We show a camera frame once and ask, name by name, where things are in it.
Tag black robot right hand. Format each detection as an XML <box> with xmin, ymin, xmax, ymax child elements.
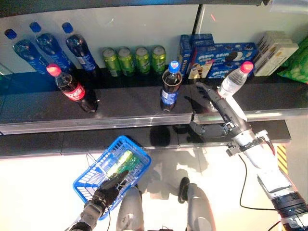
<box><xmin>189</xmin><ymin>81</ymin><xmax>253</xmax><ymax>139</ymax></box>

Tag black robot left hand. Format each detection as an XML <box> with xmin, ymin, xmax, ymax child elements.
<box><xmin>91</xmin><ymin>170</ymin><xmax>129</xmax><ymax>209</ymax></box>

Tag blue plastic shopping basket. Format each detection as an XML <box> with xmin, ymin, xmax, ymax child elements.
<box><xmin>73</xmin><ymin>135</ymin><xmax>152</xmax><ymax>221</ymax></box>

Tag green soda bottle yellow cap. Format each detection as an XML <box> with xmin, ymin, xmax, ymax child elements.
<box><xmin>105</xmin><ymin>150</ymin><xmax>141</xmax><ymax>179</ymax></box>

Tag cola bottle blue label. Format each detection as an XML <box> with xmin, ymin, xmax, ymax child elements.
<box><xmin>4</xmin><ymin>28</ymin><xmax>49</xmax><ymax>75</ymax></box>
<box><xmin>61</xmin><ymin>22</ymin><xmax>102</xmax><ymax>78</ymax></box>
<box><xmin>29</xmin><ymin>21</ymin><xmax>73</xmax><ymax>73</ymax></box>
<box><xmin>160</xmin><ymin>61</ymin><xmax>183</xmax><ymax>113</ymax></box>

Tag water bottle red label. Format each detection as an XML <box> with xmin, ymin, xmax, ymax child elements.
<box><xmin>217</xmin><ymin>61</ymin><xmax>255</xmax><ymax>98</ymax></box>

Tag black base shelf board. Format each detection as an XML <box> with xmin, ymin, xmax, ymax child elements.
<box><xmin>178</xmin><ymin>119</ymin><xmax>292</xmax><ymax>149</ymax></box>
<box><xmin>0</xmin><ymin>133</ymin><xmax>64</xmax><ymax>158</ymax></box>
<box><xmin>61</xmin><ymin>124</ymin><xmax>180</xmax><ymax>156</ymax></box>

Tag orange striped floor tape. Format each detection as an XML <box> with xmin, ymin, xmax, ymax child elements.
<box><xmin>276</xmin><ymin>145</ymin><xmax>289</xmax><ymax>175</ymax></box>

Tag white carton box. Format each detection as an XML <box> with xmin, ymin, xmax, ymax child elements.
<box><xmin>256</xmin><ymin>30</ymin><xmax>291</xmax><ymax>61</ymax></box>
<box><xmin>253</xmin><ymin>39</ymin><xmax>300</xmax><ymax>77</ymax></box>

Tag black robot right foot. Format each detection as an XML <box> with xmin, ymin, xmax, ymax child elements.
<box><xmin>177</xmin><ymin>177</ymin><xmax>191</xmax><ymax>204</ymax></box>

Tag green chips bag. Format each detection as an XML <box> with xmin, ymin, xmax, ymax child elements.
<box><xmin>277</xmin><ymin>35</ymin><xmax>308</xmax><ymax>84</ymax></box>

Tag black shelf upright strip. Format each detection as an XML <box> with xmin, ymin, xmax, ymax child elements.
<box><xmin>192</xmin><ymin>4</ymin><xmax>204</xmax><ymax>36</ymax></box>

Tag cola bottle red label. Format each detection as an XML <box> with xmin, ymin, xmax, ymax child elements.
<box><xmin>46</xmin><ymin>63</ymin><xmax>99</xmax><ymax>113</ymax></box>

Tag clear base shelf rail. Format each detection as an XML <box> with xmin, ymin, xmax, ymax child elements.
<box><xmin>61</xmin><ymin>143</ymin><xmax>180</xmax><ymax>156</ymax></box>
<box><xmin>179</xmin><ymin>139</ymin><xmax>291</xmax><ymax>149</ymax></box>

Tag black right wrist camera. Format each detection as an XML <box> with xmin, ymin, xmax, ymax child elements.
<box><xmin>225</xmin><ymin>141</ymin><xmax>242</xmax><ymax>156</ymax></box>

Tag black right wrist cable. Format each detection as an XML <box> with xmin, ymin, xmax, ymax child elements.
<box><xmin>237</xmin><ymin>154</ymin><xmax>277</xmax><ymax>211</ymax></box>

